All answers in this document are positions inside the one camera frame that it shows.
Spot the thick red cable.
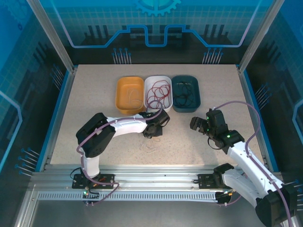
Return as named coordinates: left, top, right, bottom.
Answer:
left=147, top=80, right=171, bottom=111

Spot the orange plastic bin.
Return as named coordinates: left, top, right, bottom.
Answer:
left=115, top=76, right=144, bottom=115

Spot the white cable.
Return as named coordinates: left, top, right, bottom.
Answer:
left=141, top=138, right=160, bottom=154
left=127, top=88, right=143, bottom=109

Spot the white plastic bin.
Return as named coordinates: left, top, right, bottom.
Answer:
left=143, top=75, right=173, bottom=114

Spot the aluminium enclosure post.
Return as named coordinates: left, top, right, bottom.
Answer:
left=26, top=0, right=79, bottom=74
left=236, top=0, right=286, bottom=74

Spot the blue table edge trim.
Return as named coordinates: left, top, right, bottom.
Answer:
left=35, top=70, right=72, bottom=172
left=239, top=67, right=280, bottom=172

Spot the aluminium front rail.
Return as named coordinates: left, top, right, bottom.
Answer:
left=30, top=164, right=282, bottom=193

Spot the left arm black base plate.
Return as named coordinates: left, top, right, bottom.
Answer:
left=71, top=173, right=116, bottom=190

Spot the dark green plastic bin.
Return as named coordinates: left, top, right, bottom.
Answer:
left=171, top=75, right=202, bottom=113

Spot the thin red cable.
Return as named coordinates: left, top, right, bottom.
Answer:
left=147, top=87, right=170, bottom=111

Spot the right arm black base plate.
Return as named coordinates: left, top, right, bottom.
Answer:
left=197, top=174, right=241, bottom=190

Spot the slotted grey cable duct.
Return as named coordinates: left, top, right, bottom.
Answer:
left=37, top=191, right=220, bottom=202

